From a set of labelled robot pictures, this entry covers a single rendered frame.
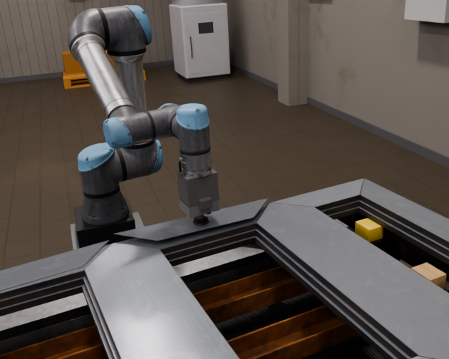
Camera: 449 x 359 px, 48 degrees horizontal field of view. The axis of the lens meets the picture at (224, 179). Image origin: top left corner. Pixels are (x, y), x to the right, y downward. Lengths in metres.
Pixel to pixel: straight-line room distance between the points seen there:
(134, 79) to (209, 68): 5.95
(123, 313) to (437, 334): 0.58
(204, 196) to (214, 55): 6.30
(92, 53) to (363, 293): 0.90
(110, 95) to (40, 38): 7.63
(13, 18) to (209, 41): 3.19
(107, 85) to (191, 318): 0.63
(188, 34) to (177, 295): 6.45
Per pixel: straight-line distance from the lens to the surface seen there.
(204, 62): 7.47
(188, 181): 1.22
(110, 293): 1.11
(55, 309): 1.44
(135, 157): 1.63
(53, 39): 8.92
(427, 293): 1.10
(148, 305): 1.06
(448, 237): 1.32
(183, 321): 1.00
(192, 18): 7.36
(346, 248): 1.22
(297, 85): 5.92
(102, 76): 1.35
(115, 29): 1.51
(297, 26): 5.81
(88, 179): 1.63
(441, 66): 4.17
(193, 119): 1.18
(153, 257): 1.21
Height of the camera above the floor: 1.47
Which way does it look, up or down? 22 degrees down
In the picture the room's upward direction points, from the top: 3 degrees counter-clockwise
